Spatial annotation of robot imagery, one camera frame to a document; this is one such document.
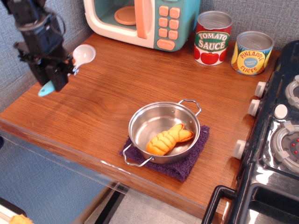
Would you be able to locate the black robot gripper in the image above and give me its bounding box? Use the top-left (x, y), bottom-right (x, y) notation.
top-left (14, 14), bottom-right (74, 91)

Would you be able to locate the white spoon with teal handle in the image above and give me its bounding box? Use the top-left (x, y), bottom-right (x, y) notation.
top-left (38, 44), bottom-right (96, 97)

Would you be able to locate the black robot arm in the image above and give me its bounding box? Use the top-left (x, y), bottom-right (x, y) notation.
top-left (2, 0), bottom-right (75, 91)

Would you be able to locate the orange plate in microwave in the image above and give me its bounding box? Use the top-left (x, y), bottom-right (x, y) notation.
top-left (114, 6), bottom-right (136, 25)

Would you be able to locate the stainless steel pot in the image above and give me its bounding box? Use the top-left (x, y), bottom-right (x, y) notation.
top-left (122, 99), bottom-right (202, 168)

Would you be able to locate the toy microwave teal and white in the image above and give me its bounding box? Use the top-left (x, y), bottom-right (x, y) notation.
top-left (83, 0), bottom-right (200, 52)

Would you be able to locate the orange plush shrimp toy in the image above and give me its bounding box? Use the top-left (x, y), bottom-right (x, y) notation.
top-left (146, 123), bottom-right (194, 156)

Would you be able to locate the purple knitted cloth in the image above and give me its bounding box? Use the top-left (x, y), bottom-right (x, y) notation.
top-left (119, 126), bottom-right (210, 182)

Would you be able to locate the tomato sauce can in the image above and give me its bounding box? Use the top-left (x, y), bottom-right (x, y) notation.
top-left (193, 11), bottom-right (233, 66)

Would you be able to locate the pineapple slices can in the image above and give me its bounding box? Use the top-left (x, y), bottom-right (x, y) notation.
top-left (231, 31), bottom-right (274, 76)

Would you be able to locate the black toy stove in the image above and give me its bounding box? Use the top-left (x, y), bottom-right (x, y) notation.
top-left (202, 41), bottom-right (299, 224)

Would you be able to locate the black cable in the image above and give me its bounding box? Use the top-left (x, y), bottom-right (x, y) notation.
top-left (45, 9), bottom-right (66, 35)

